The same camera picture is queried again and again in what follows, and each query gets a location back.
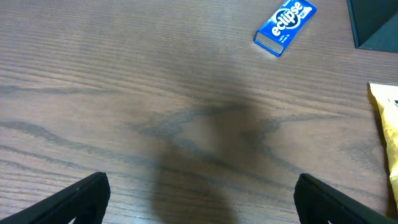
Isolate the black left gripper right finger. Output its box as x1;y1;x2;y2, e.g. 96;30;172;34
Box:
294;173;397;224

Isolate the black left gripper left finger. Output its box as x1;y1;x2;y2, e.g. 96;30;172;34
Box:
1;172;111;224

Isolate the blue Eclipse mint tin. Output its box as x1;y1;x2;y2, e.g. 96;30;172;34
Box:
254;0;317;57

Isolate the dark green open box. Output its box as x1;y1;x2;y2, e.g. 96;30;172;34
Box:
347;0;397;53

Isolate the yellow Hacks candy bag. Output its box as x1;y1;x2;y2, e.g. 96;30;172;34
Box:
369;82;397;203

